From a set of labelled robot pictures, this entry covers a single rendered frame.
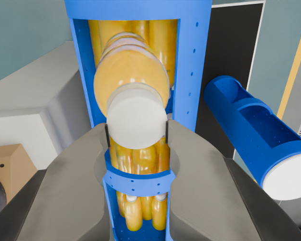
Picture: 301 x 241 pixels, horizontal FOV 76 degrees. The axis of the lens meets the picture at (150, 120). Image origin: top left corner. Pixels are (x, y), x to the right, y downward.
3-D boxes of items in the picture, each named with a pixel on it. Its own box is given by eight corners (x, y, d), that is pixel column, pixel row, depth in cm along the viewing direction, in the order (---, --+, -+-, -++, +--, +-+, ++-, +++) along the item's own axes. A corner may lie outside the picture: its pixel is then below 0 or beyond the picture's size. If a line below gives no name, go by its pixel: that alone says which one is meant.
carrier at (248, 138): (239, 102, 161) (237, 70, 146) (325, 190, 86) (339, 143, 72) (205, 111, 164) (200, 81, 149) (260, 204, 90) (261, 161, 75)
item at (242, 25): (180, 162, 215) (182, 173, 202) (180, 6, 135) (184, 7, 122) (226, 158, 215) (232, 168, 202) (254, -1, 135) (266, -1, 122)
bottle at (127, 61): (97, 69, 29) (72, 145, 14) (110, 21, 26) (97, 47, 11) (141, 83, 32) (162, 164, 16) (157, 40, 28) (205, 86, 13)
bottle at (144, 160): (157, 178, 63) (157, 131, 54) (155, 196, 57) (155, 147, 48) (136, 176, 64) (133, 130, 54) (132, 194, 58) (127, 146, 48)
